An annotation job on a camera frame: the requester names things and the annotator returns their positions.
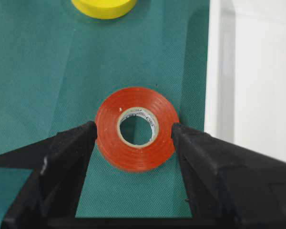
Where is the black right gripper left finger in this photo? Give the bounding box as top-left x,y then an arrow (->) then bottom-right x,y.
0,121 -> 97,229

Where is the white plastic case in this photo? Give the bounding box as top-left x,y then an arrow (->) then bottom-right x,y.
204,0 -> 286,162

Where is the yellow tape roll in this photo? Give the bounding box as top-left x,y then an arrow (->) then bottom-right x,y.
71,0 -> 137,20

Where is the red tape roll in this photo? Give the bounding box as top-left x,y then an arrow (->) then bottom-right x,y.
95,87 -> 179,173

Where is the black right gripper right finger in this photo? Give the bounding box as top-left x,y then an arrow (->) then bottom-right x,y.
172,123 -> 286,229

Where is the green table cloth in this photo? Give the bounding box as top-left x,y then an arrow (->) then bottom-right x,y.
0,0 -> 210,154

